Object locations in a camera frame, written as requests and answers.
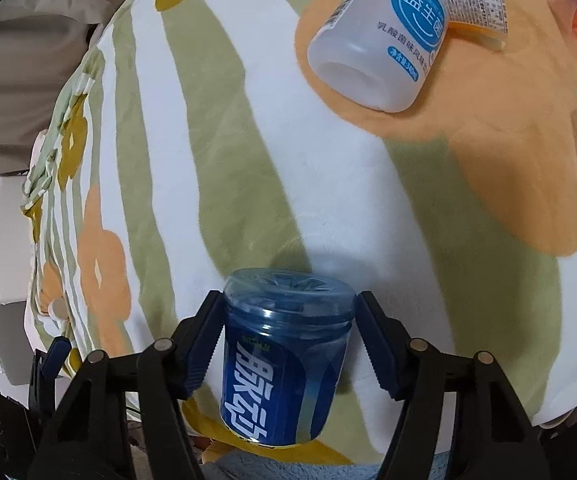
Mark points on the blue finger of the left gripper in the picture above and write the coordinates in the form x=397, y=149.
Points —
x=56, y=356

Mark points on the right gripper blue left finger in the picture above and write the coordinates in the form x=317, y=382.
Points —
x=87, y=438

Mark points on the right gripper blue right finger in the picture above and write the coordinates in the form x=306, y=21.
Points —
x=492, y=435

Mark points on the blue plastic cup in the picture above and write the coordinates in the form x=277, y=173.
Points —
x=285, y=342

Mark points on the white plastic cup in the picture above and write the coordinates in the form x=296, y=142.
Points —
x=378, y=53

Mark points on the white bedside furniture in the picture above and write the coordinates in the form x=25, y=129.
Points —
x=3, y=279

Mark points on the green striped flower blanket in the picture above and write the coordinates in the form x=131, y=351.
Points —
x=194, y=140

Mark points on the beige curtain left panel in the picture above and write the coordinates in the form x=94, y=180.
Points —
x=41, y=44

